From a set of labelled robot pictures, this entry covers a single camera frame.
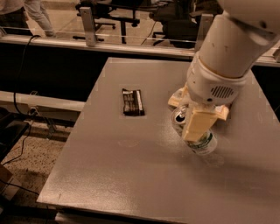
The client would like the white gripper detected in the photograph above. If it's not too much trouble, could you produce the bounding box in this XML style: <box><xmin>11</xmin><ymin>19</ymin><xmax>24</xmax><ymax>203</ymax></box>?
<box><xmin>182</xmin><ymin>52</ymin><xmax>246</xmax><ymax>142</ymax></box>

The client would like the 7up soda can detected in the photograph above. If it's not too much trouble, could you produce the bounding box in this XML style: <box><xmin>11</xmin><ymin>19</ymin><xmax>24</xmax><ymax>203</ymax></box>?
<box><xmin>171</xmin><ymin>106</ymin><xmax>217</xmax><ymax>156</ymax></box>

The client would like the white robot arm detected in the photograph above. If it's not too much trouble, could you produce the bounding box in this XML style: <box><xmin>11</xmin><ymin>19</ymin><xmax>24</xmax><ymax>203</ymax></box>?
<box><xmin>182</xmin><ymin>0</ymin><xmax>280</xmax><ymax>142</ymax></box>

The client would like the brown chip bag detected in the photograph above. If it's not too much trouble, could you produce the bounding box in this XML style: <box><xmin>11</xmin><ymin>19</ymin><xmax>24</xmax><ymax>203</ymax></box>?
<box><xmin>167</xmin><ymin>82</ymin><xmax>231</xmax><ymax>121</ymax></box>

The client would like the black snack bar wrapper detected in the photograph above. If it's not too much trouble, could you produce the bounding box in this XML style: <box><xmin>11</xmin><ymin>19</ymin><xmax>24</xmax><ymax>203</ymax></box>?
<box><xmin>122</xmin><ymin>88</ymin><xmax>145</xmax><ymax>116</ymax></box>

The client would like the dark office chair right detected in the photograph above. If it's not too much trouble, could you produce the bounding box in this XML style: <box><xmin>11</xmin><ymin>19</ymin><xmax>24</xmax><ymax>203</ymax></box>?
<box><xmin>150</xmin><ymin>0</ymin><xmax>223</xmax><ymax>49</ymax></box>

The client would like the black office chair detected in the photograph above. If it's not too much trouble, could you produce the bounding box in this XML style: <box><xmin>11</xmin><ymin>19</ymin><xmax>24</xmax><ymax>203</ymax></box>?
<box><xmin>75</xmin><ymin>0</ymin><xmax>152</xmax><ymax>44</ymax></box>

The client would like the person in background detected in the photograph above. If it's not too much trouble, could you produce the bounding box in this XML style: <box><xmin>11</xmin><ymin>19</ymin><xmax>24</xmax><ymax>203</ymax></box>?
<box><xmin>0</xmin><ymin>0</ymin><xmax>56</xmax><ymax>38</ymax></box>

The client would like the metal barrier rail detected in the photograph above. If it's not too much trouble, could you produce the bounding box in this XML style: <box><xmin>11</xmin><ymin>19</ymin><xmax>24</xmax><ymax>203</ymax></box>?
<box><xmin>0</xmin><ymin>34</ymin><xmax>280</xmax><ymax>67</ymax></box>

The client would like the right metal bracket post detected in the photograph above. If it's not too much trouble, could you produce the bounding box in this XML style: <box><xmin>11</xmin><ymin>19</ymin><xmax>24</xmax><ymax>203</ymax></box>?
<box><xmin>194</xmin><ymin>14</ymin><xmax>214</xmax><ymax>52</ymax></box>

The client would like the metal bracket post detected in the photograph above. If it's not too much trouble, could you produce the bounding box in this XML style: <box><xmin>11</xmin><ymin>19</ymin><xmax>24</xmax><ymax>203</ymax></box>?
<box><xmin>80</xmin><ymin>7</ymin><xmax>97</xmax><ymax>46</ymax></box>
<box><xmin>194</xmin><ymin>14</ymin><xmax>214</xmax><ymax>52</ymax></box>

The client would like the left metal bracket post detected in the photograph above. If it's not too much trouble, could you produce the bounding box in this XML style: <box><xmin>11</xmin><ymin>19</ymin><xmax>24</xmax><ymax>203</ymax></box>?
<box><xmin>80</xmin><ymin>7</ymin><xmax>97</xmax><ymax>46</ymax></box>

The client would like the black cable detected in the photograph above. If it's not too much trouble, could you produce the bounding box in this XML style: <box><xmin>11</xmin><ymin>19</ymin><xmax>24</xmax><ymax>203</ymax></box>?
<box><xmin>12</xmin><ymin>34</ymin><xmax>42</xmax><ymax>116</ymax></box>

